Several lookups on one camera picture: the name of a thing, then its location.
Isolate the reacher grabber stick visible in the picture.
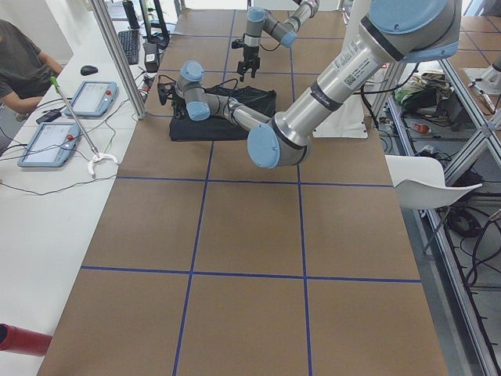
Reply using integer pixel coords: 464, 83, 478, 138
50, 76, 119, 179

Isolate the aluminium frame post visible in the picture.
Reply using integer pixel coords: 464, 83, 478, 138
89, 0, 146, 120

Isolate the teach pendant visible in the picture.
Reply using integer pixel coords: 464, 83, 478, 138
70, 81, 118, 118
17, 122, 81, 168

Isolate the black graphic t-shirt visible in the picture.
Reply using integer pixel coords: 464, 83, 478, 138
169, 86, 276, 142

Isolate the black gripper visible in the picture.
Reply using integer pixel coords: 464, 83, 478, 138
157, 82, 187, 118
231, 38, 261, 82

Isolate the far teach pendant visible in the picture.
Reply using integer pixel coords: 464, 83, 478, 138
70, 81, 118, 118

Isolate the red cylinder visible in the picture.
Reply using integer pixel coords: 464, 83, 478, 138
1, 324, 52, 356

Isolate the seated person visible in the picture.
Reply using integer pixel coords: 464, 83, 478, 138
1, 20, 63, 115

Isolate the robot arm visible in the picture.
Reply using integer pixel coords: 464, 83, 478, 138
157, 0, 461, 168
231, 0, 319, 81

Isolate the near teach pendant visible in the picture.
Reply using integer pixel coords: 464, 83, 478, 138
17, 122, 81, 168

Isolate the white plastic chair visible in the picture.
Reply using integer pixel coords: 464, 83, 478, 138
385, 155, 482, 210

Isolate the black computer mouse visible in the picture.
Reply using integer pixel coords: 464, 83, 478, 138
80, 65, 99, 76

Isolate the black keyboard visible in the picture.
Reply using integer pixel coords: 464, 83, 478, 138
117, 30, 139, 65

